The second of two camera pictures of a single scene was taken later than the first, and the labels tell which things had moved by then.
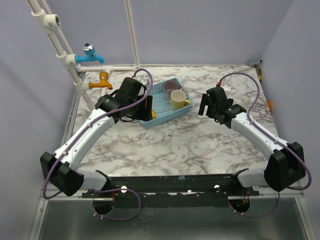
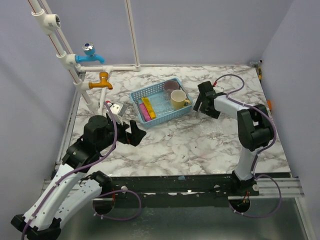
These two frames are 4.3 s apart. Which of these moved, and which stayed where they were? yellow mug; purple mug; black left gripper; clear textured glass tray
Moved: black left gripper
Stayed: purple mug; clear textured glass tray; yellow mug
